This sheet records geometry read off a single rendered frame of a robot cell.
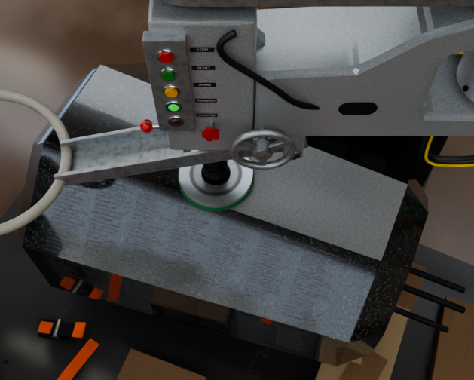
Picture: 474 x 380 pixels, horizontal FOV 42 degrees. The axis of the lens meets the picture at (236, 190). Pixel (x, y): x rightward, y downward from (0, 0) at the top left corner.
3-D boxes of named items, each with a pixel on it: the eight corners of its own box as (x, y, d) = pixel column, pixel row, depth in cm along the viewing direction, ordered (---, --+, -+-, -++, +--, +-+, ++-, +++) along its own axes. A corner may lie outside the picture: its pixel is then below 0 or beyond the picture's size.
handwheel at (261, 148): (292, 138, 148) (297, 99, 135) (294, 173, 143) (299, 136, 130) (230, 138, 148) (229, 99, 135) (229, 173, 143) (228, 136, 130)
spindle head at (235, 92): (313, 87, 160) (337, -60, 121) (319, 157, 149) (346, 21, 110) (175, 87, 160) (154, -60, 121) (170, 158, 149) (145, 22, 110)
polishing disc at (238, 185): (258, 151, 181) (258, 148, 180) (245, 213, 170) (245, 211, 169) (188, 139, 183) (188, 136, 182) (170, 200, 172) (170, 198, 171)
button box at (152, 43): (196, 122, 138) (186, 29, 113) (195, 132, 136) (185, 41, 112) (160, 122, 138) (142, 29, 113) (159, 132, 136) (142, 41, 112)
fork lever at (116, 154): (305, 98, 161) (301, 86, 157) (309, 159, 152) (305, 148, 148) (70, 139, 178) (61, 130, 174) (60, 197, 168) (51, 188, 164)
